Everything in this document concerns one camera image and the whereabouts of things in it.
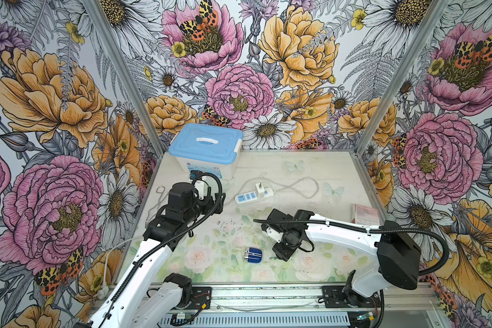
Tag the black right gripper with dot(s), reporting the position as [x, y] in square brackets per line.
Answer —
[283, 254]

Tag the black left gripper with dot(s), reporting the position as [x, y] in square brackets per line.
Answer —
[208, 201]

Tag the white charger adapter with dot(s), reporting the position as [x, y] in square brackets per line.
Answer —
[261, 191]

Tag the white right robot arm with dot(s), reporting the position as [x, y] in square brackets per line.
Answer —
[393, 256]

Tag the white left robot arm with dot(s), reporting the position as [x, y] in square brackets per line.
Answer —
[185, 210]

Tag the blue electric shaver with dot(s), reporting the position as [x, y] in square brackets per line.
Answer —
[253, 255]

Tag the white power strip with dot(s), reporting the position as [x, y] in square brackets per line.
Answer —
[252, 197]

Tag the floral table mat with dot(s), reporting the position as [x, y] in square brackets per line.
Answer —
[215, 254]

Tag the metal scissor tongs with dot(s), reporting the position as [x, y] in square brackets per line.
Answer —
[152, 212]

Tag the blue lid storage box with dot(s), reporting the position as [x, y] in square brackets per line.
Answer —
[207, 148]

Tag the pink packet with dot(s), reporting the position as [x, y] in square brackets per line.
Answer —
[364, 215]

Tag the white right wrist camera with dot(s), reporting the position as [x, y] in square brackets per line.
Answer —
[273, 234]

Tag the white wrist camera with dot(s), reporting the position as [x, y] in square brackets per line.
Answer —
[273, 234]
[201, 186]

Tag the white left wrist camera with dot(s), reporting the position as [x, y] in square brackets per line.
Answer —
[201, 186]

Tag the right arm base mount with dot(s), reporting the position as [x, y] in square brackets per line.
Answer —
[335, 296]

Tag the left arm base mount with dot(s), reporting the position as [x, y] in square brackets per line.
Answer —
[200, 298]

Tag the aluminium front rail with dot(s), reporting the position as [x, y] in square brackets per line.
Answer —
[253, 297]

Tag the aluminium left corner post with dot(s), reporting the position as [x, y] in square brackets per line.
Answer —
[101, 24]

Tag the aluminium corner post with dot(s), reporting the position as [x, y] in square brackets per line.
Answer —
[424, 33]
[101, 24]

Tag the aluminium right corner post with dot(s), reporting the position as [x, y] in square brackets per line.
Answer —
[424, 33]

